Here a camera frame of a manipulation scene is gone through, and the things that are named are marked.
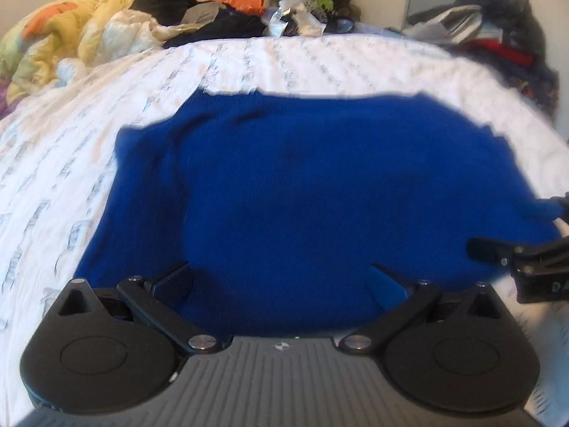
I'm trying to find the clear plastic bags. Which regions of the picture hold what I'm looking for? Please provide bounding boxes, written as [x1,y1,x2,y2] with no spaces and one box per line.
[261,0,326,39]

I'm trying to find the blue beaded sweater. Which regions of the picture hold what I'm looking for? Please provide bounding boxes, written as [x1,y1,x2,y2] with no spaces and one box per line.
[73,90,562,339]

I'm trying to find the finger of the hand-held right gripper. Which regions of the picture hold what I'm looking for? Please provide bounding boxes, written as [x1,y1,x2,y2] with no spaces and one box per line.
[515,192,569,224]
[467,236,569,273]

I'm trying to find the dark navy garment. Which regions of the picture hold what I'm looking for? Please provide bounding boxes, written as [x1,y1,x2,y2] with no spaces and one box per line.
[162,9,268,49]

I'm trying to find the grey wall panel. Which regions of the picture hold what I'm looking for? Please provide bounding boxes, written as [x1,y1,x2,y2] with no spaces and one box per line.
[402,0,462,30]

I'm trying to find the dark padded jacket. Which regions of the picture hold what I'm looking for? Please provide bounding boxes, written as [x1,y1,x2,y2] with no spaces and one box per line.
[461,0,548,59]

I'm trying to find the red garment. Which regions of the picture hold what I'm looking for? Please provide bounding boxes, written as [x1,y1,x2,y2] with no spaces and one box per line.
[468,38,535,66]

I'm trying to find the dark patterned cloth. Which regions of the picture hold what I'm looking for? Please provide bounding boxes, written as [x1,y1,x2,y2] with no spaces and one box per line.
[466,53,562,117]

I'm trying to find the grey white garment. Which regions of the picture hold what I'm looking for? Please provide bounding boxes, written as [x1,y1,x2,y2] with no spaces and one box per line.
[402,4,484,46]

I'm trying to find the white script-printed bed sheet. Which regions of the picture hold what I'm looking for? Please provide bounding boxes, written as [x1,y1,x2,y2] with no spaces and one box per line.
[0,36,569,427]

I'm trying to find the purple cloth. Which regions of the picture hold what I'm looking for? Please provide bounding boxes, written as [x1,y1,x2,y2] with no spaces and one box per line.
[0,78,24,119]

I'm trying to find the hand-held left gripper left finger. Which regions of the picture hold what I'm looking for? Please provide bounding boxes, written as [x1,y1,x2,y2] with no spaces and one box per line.
[57,260,218,357]

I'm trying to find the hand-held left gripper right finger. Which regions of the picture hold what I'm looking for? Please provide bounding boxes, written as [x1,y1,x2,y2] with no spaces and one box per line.
[340,263,510,357]

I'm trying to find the brown plush bag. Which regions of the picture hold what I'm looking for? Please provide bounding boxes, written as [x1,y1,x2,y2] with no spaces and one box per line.
[322,0,362,21]

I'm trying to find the yellow floral quilt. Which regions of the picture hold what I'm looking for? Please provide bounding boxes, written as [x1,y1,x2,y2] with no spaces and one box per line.
[0,0,197,104]

